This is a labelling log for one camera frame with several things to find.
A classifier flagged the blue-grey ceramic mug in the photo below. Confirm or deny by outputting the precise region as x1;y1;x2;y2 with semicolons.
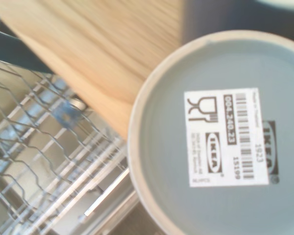
126;31;294;235

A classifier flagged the wire dishwasher rack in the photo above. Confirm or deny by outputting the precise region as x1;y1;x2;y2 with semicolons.
0;56;138;235
0;12;143;235

